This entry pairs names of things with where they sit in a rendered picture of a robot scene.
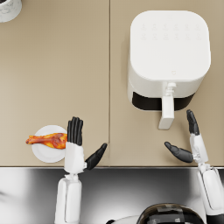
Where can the roasted chicken drumstick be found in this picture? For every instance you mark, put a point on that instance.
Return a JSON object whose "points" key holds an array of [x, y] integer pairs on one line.
{"points": [[49, 140]]}

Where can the white air fryer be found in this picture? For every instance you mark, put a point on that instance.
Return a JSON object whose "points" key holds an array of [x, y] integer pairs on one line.
{"points": [[169, 52]]}

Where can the small white round plate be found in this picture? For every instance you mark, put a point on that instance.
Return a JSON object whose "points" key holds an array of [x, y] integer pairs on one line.
{"points": [[47, 154]]}

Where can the white marbled round container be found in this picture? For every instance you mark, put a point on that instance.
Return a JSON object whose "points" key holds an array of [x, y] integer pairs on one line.
{"points": [[8, 8]]}

